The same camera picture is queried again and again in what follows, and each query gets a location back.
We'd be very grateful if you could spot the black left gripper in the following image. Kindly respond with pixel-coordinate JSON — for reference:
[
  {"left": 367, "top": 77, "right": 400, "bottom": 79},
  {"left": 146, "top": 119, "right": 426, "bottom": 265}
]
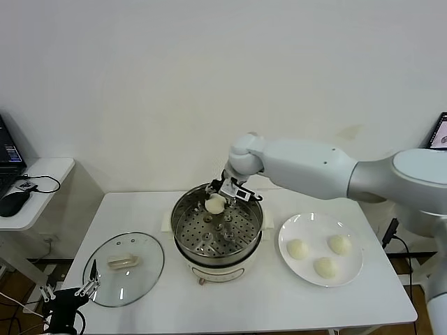
[{"left": 38, "top": 258, "right": 103, "bottom": 332}]

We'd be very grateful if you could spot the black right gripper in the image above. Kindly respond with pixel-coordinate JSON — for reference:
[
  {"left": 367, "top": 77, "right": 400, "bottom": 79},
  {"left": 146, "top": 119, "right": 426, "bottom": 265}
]
[{"left": 205, "top": 170, "right": 246, "bottom": 211}]

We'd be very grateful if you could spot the white steamed baozi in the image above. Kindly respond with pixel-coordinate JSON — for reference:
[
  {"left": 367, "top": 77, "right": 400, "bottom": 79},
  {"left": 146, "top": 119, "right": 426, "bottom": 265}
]
[
  {"left": 204, "top": 195, "right": 226, "bottom": 214},
  {"left": 313, "top": 257, "right": 339, "bottom": 280},
  {"left": 327, "top": 234, "right": 352, "bottom": 255},
  {"left": 286, "top": 239, "right": 310, "bottom": 261}
]

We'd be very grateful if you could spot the round glass lid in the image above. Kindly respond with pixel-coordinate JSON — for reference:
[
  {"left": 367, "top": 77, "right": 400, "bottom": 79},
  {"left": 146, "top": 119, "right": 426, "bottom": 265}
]
[{"left": 82, "top": 232, "right": 166, "bottom": 308}]

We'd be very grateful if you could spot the perforated steel steamer basket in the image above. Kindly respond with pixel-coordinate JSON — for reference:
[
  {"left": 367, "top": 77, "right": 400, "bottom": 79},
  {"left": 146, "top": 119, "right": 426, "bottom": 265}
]
[{"left": 170, "top": 183, "right": 264, "bottom": 258}]

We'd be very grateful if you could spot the white electric cooker pot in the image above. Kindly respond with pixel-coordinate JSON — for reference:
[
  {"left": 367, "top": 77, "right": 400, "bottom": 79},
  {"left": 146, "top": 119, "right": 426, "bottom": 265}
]
[{"left": 161, "top": 208, "right": 275, "bottom": 285}]

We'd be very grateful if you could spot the round white plate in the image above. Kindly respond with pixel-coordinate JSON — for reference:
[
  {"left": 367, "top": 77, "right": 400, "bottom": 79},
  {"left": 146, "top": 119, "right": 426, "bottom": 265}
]
[{"left": 278, "top": 212, "right": 364, "bottom": 288}]

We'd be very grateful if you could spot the black computer mouse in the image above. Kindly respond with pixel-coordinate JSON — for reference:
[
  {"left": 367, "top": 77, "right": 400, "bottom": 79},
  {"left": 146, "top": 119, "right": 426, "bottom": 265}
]
[{"left": 0, "top": 191, "right": 31, "bottom": 218}]

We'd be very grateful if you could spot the small grey QR device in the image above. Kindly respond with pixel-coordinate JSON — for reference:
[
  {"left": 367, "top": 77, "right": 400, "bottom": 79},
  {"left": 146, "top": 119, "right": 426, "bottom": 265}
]
[{"left": 13, "top": 179, "right": 38, "bottom": 194}]

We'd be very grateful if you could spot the white side table with mouse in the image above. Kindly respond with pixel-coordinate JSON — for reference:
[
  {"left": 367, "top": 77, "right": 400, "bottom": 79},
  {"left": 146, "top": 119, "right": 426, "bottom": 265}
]
[{"left": 0, "top": 158, "right": 76, "bottom": 290}]

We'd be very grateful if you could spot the black laptop with dark screen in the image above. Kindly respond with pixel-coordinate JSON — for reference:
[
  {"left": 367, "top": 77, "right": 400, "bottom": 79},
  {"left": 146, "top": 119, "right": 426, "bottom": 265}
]
[{"left": 0, "top": 113, "right": 28, "bottom": 198}]

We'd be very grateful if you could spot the grey laptop with image windows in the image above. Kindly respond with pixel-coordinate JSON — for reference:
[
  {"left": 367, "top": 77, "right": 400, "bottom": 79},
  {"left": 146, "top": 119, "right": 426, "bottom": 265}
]
[{"left": 428, "top": 112, "right": 447, "bottom": 151}]

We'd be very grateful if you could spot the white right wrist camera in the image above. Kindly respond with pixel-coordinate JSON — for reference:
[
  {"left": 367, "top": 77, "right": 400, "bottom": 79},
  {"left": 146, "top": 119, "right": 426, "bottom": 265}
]
[{"left": 219, "top": 183, "right": 254, "bottom": 203}]

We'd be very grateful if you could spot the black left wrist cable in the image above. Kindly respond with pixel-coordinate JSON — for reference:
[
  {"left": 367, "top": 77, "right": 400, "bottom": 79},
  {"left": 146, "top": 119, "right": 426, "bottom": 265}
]
[{"left": 71, "top": 306, "right": 89, "bottom": 335}]

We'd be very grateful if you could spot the white floor cable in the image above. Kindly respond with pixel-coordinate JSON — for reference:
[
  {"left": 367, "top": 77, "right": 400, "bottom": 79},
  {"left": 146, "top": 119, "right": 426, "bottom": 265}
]
[{"left": 0, "top": 291, "right": 46, "bottom": 318}]

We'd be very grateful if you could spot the thin black looped cable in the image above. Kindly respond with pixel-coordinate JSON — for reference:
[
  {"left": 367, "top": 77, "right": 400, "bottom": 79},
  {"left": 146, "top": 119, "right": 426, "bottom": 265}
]
[{"left": 26, "top": 174, "right": 61, "bottom": 195}]

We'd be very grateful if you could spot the black cable with adapter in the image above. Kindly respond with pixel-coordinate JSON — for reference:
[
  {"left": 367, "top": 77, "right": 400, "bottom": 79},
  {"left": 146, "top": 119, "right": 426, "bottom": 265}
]
[{"left": 381, "top": 218, "right": 420, "bottom": 288}]

